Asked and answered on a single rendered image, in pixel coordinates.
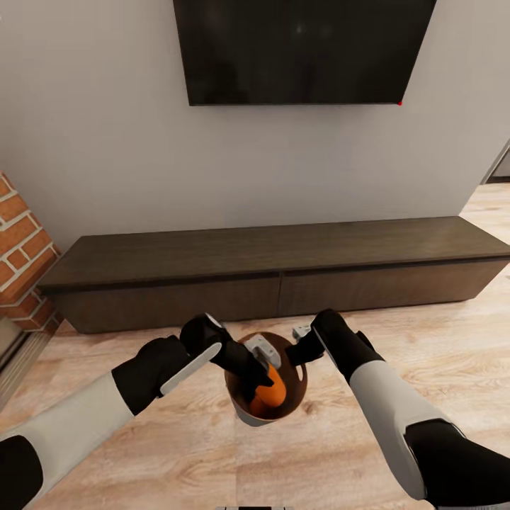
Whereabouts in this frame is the trash can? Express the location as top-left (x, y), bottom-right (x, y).
top-left (225, 331), bottom-right (308, 427)

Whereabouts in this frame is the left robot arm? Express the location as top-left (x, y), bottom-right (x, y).
top-left (0, 314), bottom-right (281, 510)

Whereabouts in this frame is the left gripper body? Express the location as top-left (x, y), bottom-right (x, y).
top-left (227, 341), bottom-right (267, 390)

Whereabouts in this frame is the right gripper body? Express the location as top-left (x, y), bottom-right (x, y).
top-left (285, 337), bottom-right (324, 367)

